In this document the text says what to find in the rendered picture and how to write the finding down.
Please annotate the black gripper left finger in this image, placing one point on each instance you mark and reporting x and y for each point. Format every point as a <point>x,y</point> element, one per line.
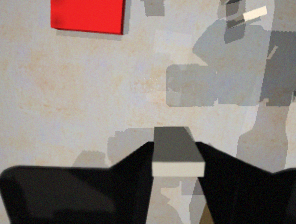
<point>119,194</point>

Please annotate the red rectangular block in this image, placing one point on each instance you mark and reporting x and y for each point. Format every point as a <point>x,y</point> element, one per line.
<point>94,16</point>

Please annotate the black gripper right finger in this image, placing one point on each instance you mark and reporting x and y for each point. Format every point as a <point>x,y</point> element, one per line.
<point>240,193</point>

